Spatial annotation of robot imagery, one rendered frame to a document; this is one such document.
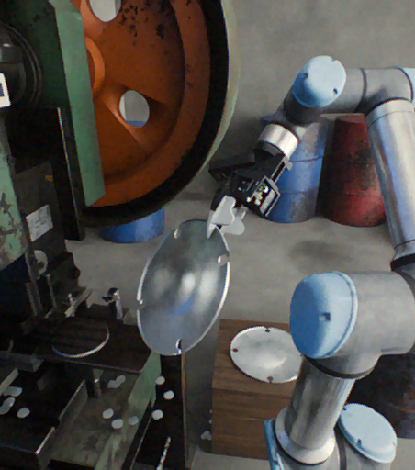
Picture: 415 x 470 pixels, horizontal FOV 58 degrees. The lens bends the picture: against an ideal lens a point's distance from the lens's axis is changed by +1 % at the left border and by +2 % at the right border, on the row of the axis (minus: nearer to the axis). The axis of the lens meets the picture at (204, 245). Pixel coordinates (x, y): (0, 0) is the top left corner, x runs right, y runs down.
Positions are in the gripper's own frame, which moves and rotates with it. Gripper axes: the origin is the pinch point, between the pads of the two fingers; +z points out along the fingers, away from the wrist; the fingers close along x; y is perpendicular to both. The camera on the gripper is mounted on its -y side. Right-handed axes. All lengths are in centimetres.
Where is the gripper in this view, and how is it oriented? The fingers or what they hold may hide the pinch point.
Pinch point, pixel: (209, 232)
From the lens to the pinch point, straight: 75.0
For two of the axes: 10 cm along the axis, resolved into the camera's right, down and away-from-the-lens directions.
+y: 6.4, 3.5, -6.8
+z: -5.4, 8.4, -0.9
